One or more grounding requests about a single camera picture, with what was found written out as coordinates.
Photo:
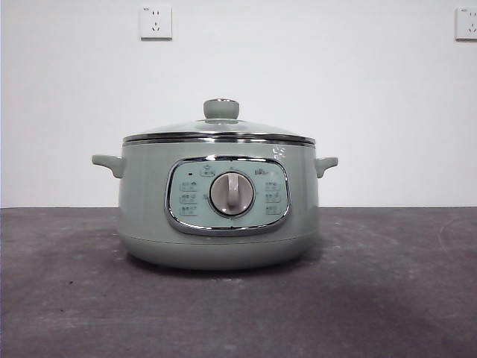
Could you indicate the white wall socket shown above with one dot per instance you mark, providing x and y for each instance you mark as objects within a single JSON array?
[
  {"x": 467, "y": 24},
  {"x": 156, "y": 22}
]

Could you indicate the glass lid with green knob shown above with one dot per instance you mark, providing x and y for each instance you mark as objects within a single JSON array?
[{"x": 221, "y": 110}]

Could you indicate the sage green electric pot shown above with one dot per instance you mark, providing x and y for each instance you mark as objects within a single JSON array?
[{"x": 149, "y": 186}]

